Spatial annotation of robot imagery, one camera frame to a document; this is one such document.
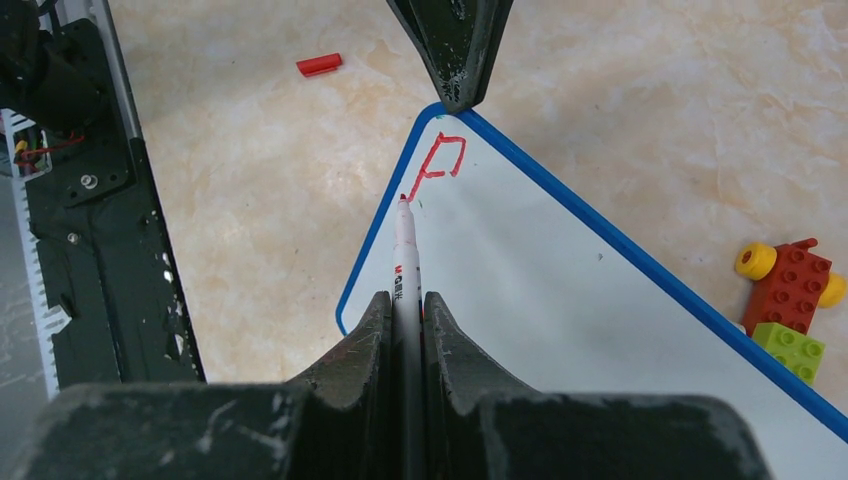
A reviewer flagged red marker cap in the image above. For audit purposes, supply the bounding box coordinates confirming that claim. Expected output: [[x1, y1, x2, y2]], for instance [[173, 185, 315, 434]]
[[296, 53, 343, 78]]

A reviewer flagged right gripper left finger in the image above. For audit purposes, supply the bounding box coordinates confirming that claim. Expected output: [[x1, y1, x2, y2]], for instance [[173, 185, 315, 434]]
[[7, 292, 395, 479]]

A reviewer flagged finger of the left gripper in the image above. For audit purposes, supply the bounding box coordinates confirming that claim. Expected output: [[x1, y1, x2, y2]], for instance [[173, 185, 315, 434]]
[[457, 0, 514, 112], [387, 0, 467, 113]]

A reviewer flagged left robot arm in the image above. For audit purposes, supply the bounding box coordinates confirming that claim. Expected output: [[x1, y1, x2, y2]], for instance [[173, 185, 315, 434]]
[[1, 1, 512, 132]]

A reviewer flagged blue framed whiteboard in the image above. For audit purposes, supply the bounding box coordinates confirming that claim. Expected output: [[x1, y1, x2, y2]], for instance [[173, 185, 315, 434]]
[[335, 104, 847, 479]]

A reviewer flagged white whiteboard marker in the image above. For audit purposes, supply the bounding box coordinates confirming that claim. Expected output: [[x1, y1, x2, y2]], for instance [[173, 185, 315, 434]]
[[392, 194, 426, 479]]

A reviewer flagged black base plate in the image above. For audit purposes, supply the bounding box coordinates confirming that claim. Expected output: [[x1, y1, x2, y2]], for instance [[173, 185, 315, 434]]
[[26, 19, 205, 389]]

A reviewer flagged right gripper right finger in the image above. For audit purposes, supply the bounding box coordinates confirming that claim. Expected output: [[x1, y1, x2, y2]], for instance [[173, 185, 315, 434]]
[[423, 292, 772, 479]]

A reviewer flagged colourful toy brick vehicle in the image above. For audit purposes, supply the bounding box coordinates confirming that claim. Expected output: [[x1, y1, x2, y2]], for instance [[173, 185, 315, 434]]
[[734, 237, 847, 386]]

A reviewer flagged white slotted cable duct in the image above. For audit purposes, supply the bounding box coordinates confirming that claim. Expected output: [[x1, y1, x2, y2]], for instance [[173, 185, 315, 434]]
[[0, 108, 73, 401]]

